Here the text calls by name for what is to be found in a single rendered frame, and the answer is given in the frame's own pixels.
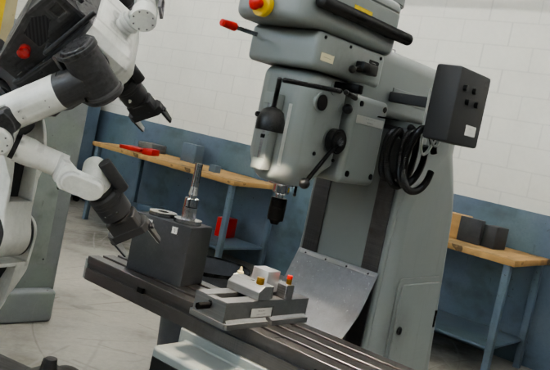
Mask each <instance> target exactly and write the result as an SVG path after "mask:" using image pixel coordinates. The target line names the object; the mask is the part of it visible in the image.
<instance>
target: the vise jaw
mask: <svg viewBox="0 0 550 370"><path fill-rule="evenodd" d="M256 281H257V279H255V278H253V277H250V276H247V275H245V274H242V273H239V274H233V275H232V276H231V277H230V278H229V279H228V284H227V288H229V289H231V290H234V291H236V292H239V293H241V294H242V295H244V296H248V297H250V298H252V299H254V300H257V301H258V300H270V299H272V298H273V290H274V286H272V285H269V284H267V283H264V284H263V285H259V284H257V283H256Z"/></svg>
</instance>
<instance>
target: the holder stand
mask: <svg viewBox="0 0 550 370"><path fill-rule="evenodd" d="M138 213H139V214H140V215H145V216H147V218H148V219H149V220H150V221H151V222H152V223H153V224H154V226H155V227H154V228H155V230H156V231H157V233H158V234H159V236H160V243H157V242H156V240H155V239H154V238H153V237H152V235H151V234H150V233H149V232H148V231H146V232H145V233H143V234H141V235H139V236H136V237H134V238H132V241H131V245H130V249H129V253H128V261H127V265H126V268H129V269H131V270H133V271H136V272H139V273H142V274H145V275H147V276H150V277H153V278H156V279H159V280H161V281H164V282H167V283H170V284H173V285H175V286H178V287H184V286H190V285H194V284H199V283H201V282H202V278H203V273H204V269H205V262H206V257H207V253H208V249H209V244H210V238H211V233H212V229H213V228H212V227H210V226H207V225H204V224H201V223H202V221H201V220H199V219H196V220H195V221H191V220H186V219H182V218H181V216H178V215H177V214H176V213H174V212H172V211H168V210H161V209H150V211H139V212H138Z"/></svg>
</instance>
